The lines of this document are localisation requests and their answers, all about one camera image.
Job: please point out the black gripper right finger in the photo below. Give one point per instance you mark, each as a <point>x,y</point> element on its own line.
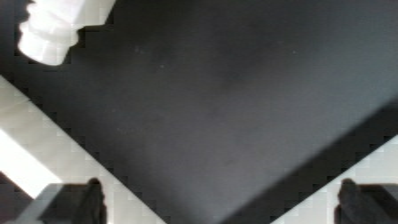
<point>367,203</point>

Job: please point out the white table leg far left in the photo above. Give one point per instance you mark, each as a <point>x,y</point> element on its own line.
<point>58,18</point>

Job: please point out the white square tabletop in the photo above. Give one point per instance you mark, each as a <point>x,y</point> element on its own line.
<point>374,170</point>

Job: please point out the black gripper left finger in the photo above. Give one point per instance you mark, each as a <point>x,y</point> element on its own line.
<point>77,206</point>

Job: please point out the white U-shaped obstacle fence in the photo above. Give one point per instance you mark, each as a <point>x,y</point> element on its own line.
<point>44,159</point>

